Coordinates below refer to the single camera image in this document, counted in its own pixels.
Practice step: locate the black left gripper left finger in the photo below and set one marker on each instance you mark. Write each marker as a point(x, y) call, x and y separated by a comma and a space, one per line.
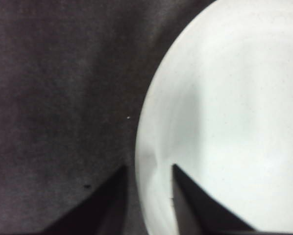
point(104, 208)

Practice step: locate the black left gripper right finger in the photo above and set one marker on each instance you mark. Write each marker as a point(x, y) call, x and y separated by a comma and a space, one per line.
point(200, 213)

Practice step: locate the white round plate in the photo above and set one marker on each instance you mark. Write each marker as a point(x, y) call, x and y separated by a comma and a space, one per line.
point(234, 98)

